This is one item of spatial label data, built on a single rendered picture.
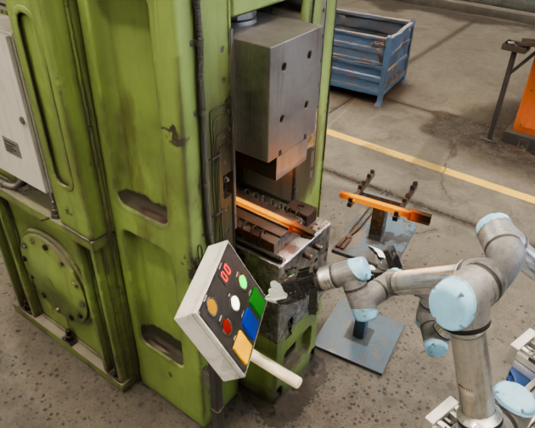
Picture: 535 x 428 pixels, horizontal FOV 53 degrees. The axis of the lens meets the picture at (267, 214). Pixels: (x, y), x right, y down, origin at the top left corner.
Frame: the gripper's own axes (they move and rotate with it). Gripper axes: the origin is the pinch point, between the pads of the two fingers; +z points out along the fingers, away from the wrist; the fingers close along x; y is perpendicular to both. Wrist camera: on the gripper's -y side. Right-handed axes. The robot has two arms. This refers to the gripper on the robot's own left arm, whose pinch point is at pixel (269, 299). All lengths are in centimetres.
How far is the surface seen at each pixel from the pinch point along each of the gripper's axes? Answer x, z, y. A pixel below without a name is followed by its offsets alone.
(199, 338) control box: 26.9, 10.1, 13.5
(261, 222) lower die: -46.7, 12.9, 2.7
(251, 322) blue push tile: 9.4, 4.5, 0.1
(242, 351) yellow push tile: 21.9, 4.5, 0.1
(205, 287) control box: 16.1, 6.0, 22.5
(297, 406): -34, 44, -94
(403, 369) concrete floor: -68, -1, -120
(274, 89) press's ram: -33, -24, 54
